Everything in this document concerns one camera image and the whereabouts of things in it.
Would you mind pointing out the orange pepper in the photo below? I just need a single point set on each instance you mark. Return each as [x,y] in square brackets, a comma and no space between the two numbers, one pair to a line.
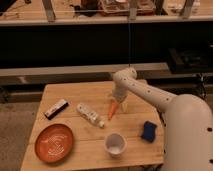
[113,108]

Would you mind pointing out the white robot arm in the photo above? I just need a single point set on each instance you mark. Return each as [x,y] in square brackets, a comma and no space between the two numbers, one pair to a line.
[188,134]

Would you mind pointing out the lower wooden shelf board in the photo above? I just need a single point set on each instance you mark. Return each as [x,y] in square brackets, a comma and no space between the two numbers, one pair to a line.
[80,69]

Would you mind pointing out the clear plastic bottle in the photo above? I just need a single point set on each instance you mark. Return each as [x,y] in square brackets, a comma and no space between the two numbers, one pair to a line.
[89,114]

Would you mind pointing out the white paper cup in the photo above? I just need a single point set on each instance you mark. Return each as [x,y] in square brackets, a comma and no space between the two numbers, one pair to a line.
[115,144]

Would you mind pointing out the blue sponge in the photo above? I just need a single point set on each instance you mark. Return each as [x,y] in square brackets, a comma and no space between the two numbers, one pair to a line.
[149,129]

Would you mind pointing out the orange plate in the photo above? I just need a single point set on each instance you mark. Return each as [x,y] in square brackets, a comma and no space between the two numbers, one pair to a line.
[54,143]

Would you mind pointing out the wooden shelf with clutter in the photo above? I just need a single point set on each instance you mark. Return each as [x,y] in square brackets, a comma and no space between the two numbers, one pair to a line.
[77,12]

